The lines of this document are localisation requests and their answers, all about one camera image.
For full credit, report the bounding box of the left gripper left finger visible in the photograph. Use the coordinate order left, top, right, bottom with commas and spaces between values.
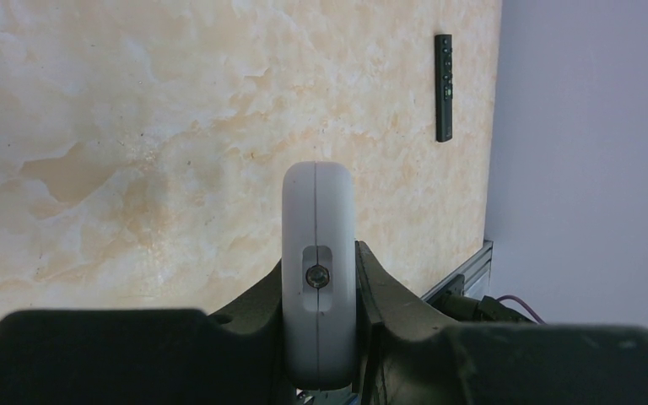
0, 268, 294, 404

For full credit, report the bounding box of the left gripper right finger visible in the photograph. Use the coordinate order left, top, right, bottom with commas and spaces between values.
354, 241, 648, 404

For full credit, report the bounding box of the white remote control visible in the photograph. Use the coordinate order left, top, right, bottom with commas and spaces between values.
281, 161, 357, 391

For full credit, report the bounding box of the black remote control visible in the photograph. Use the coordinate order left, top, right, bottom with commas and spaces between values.
435, 34, 453, 143

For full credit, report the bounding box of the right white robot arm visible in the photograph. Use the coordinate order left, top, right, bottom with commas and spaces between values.
431, 294, 533, 323

